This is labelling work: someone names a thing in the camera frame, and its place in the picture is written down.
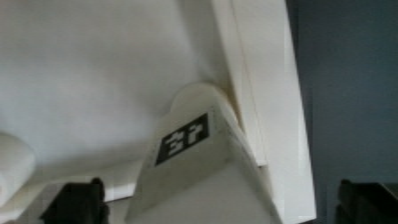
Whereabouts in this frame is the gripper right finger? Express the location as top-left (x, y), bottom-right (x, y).
top-left (335, 179), bottom-right (398, 224)

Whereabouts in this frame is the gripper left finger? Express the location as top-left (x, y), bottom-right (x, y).
top-left (40, 178), bottom-right (111, 224)

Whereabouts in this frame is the white square table top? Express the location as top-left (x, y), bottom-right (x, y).
top-left (0, 0), bottom-right (317, 224)

